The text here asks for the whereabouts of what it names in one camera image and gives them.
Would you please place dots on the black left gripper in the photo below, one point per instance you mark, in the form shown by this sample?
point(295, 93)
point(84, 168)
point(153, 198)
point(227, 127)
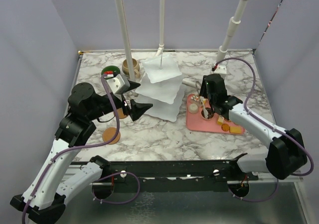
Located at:
point(137, 109)

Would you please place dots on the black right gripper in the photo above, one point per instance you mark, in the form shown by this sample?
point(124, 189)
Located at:
point(203, 88)

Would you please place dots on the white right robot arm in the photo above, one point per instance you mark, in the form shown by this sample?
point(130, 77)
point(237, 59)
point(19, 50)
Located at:
point(285, 147)

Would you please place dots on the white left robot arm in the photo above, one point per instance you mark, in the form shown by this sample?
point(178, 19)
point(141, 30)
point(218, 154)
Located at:
point(45, 200)

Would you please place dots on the wooden coaster far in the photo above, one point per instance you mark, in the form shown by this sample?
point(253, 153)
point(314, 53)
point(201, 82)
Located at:
point(121, 114)

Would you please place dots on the wooden coaster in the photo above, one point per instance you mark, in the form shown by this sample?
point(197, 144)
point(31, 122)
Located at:
point(121, 114)
point(109, 133)

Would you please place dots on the chocolate sprinkle donut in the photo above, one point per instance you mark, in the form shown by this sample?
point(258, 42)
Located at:
point(210, 114)

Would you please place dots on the white round cake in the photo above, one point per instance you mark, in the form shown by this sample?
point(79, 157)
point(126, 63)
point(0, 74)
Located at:
point(193, 108)

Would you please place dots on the three tier white stand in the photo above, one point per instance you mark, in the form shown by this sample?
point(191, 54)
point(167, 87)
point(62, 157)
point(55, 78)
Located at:
point(161, 86)

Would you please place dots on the pink serving tray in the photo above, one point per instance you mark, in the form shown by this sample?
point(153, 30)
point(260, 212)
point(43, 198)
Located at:
point(195, 121)

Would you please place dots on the yellow sponge cake square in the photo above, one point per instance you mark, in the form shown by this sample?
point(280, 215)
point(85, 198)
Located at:
point(220, 120)

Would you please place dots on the green interior mug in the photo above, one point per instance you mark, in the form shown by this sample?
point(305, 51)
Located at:
point(111, 70)

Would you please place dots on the orange chip cookie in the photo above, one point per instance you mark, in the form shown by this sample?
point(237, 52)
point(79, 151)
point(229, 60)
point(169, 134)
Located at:
point(225, 127)

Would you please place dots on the wooden coaster near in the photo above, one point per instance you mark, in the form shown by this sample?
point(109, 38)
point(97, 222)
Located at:
point(109, 133)

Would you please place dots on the yellow rectangular biscuit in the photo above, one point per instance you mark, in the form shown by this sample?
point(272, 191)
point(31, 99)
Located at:
point(235, 130)

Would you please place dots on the middle white pvc pole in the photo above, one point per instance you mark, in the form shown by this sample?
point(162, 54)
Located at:
point(161, 28)

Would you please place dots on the left white pvc pole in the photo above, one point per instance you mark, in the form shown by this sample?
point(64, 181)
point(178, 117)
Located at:
point(123, 26)

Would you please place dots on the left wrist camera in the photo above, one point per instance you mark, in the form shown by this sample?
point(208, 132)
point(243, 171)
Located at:
point(117, 84)

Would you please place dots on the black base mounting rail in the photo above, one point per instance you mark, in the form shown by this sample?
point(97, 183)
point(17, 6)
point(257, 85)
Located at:
point(174, 176)

